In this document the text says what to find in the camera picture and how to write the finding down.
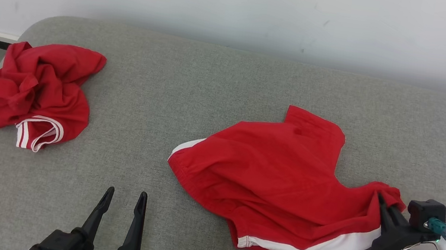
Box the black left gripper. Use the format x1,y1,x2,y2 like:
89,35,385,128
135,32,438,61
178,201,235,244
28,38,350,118
26,176,149,250

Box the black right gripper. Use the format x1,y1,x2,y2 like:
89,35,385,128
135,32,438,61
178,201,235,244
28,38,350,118
368,193,442,250

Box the red shorts with white stripe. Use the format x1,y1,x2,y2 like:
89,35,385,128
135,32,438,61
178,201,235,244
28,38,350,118
156,89,419,250

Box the red basketball jersey white lining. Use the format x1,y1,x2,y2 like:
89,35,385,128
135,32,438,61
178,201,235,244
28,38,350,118
0,35,109,161

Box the teal cable connector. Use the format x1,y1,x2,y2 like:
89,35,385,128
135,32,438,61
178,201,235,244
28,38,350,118
426,217,446,239

